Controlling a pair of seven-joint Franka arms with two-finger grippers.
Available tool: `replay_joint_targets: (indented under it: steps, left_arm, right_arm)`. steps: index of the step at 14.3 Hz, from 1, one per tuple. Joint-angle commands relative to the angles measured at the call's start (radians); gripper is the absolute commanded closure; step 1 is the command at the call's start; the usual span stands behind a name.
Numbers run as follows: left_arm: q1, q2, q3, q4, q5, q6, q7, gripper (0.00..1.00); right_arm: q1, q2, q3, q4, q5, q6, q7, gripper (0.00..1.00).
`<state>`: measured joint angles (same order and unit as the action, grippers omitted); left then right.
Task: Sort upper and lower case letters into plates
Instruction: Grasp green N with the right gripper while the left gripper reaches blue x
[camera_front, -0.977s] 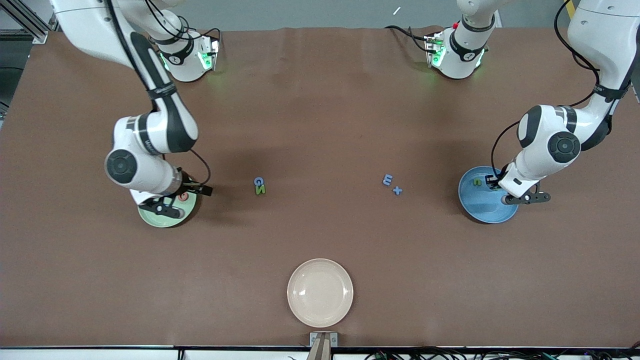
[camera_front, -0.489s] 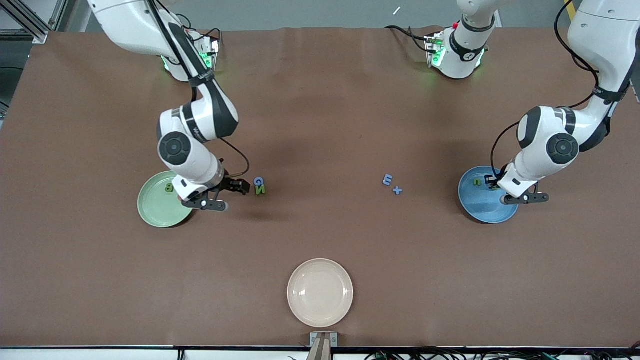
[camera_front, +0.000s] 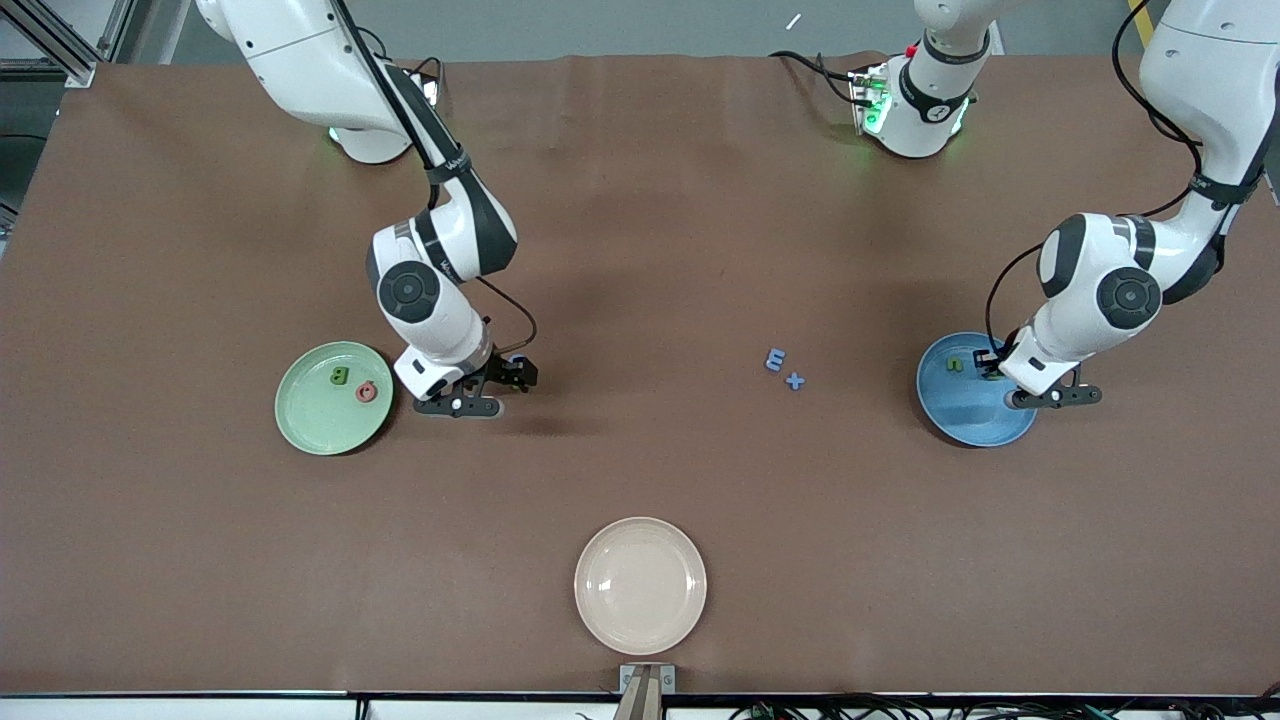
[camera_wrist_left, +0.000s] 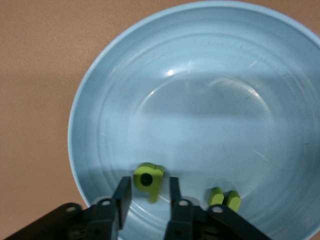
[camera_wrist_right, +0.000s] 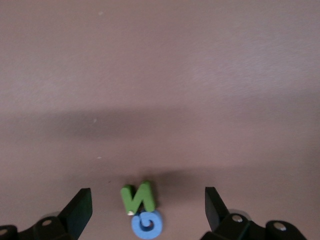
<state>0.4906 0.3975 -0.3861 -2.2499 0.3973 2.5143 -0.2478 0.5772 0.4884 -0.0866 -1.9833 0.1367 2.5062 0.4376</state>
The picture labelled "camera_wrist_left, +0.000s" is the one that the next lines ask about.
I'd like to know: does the blue plate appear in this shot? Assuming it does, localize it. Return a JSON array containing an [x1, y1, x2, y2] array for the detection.
[[67, 0, 320, 240]]

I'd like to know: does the green foam letter q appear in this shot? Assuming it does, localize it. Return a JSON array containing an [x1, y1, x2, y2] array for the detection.
[[133, 162, 165, 204]]

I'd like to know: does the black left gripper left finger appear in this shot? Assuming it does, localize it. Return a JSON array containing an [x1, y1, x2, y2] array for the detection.
[[84, 176, 133, 240]]

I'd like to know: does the green foam letter u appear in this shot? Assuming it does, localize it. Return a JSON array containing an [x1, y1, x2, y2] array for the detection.
[[207, 187, 241, 214]]

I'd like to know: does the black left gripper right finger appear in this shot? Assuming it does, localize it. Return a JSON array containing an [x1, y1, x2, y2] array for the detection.
[[163, 176, 198, 240]]

